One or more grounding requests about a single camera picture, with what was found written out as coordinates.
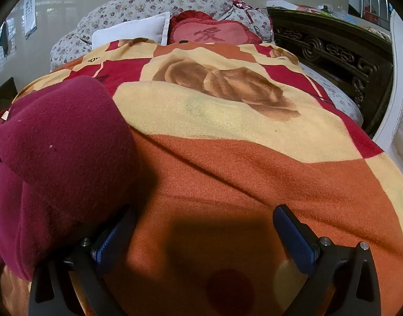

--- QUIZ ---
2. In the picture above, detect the red heart pillow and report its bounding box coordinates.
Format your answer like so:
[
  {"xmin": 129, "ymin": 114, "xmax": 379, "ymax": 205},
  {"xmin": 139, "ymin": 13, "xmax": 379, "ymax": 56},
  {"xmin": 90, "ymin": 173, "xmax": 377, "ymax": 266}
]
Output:
[{"xmin": 167, "ymin": 10, "xmax": 264, "ymax": 46}]

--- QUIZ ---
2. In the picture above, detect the pale floral bed sheet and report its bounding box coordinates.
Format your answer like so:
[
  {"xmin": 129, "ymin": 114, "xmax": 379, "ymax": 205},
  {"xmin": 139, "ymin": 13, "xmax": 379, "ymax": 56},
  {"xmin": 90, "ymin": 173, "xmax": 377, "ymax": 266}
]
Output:
[{"xmin": 300, "ymin": 64, "xmax": 363, "ymax": 127}]

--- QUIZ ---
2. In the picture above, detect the wall calendar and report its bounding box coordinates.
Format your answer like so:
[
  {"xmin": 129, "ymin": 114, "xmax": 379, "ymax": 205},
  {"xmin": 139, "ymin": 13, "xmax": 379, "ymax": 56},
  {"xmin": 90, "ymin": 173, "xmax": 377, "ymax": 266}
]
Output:
[{"xmin": 23, "ymin": 0, "xmax": 37, "ymax": 39}]

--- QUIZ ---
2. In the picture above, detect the dark hanging cloth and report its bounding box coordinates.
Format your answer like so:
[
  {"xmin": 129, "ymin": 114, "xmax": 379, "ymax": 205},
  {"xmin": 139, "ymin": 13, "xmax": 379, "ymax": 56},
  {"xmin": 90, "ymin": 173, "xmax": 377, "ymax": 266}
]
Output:
[{"xmin": 0, "ymin": 21, "xmax": 12, "ymax": 58}]

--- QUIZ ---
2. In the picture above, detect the white pillow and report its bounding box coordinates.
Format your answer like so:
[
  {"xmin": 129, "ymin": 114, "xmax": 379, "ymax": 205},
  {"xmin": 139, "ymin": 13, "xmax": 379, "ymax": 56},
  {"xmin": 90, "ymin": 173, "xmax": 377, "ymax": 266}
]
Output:
[{"xmin": 91, "ymin": 11, "xmax": 172, "ymax": 48}]

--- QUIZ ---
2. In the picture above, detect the white flat box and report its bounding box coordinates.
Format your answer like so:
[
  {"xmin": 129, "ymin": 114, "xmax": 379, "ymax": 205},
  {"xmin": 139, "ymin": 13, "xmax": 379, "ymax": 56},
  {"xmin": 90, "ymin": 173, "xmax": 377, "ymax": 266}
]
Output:
[{"xmin": 266, "ymin": 0, "xmax": 307, "ymax": 10}]

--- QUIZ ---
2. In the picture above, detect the metal rack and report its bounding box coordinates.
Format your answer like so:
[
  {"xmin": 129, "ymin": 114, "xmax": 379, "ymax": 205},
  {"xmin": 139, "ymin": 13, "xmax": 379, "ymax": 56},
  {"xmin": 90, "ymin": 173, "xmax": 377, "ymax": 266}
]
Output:
[{"xmin": 357, "ymin": 0, "xmax": 391, "ymax": 22}]

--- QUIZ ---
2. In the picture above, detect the floral grey quilt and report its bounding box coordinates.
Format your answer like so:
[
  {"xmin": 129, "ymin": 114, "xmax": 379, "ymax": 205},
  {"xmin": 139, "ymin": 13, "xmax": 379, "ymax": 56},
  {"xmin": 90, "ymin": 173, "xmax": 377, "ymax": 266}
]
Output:
[{"xmin": 50, "ymin": 0, "xmax": 275, "ymax": 71}]

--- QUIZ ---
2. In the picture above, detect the printed orange yellow blanket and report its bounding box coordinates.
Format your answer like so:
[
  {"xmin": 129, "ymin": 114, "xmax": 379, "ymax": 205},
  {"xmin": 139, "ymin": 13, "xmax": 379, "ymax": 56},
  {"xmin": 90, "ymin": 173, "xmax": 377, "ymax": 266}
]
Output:
[{"xmin": 0, "ymin": 38, "xmax": 403, "ymax": 316}]

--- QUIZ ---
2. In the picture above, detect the maroon fleece garment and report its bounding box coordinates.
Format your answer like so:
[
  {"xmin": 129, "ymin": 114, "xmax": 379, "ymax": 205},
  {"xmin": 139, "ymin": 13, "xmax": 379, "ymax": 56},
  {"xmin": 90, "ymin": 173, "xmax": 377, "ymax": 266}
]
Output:
[{"xmin": 0, "ymin": 75, "xmax": 141, "ymax": 282}]

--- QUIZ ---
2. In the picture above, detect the dark wooden cabinet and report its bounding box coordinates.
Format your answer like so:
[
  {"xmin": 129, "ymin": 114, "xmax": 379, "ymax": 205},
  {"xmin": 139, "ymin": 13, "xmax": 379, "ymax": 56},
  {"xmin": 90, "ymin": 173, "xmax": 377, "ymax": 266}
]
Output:
[{"xmin": 0, "ymin": 77, "xmax": 18, "ymax": 119}]

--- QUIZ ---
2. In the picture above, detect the white padded bed frame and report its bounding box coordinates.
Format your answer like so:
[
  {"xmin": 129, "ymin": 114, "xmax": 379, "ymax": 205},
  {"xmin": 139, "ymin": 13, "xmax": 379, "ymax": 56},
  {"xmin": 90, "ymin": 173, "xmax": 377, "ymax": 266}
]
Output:
[{"xmin": 372, "ymin": 8, "xmax": 403, "ymax": 185}]

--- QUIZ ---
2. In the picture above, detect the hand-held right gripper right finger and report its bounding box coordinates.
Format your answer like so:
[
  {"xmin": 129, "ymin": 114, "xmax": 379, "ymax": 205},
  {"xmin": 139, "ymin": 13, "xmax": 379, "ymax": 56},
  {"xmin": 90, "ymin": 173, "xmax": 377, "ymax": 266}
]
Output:
[{"xmin": 273, "ymin": 204, "xmax": 381, "ymax": 316}]

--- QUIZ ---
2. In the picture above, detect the dark carved wooden headboard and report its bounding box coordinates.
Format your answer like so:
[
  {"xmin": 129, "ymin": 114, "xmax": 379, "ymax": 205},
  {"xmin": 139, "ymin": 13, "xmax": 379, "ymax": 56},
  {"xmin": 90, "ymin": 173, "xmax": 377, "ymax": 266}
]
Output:
[{"xmin": 267, "ymin": 7, "xmax": 394, "ymax": 139}]

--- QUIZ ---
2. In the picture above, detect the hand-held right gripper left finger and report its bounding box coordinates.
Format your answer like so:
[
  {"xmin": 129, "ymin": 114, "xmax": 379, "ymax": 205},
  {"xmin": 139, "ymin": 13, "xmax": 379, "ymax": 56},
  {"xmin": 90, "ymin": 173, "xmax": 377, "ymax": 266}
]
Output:
[{"xmin": 28, "ymin": 204, "xmax": 139, "ymax": 316}]

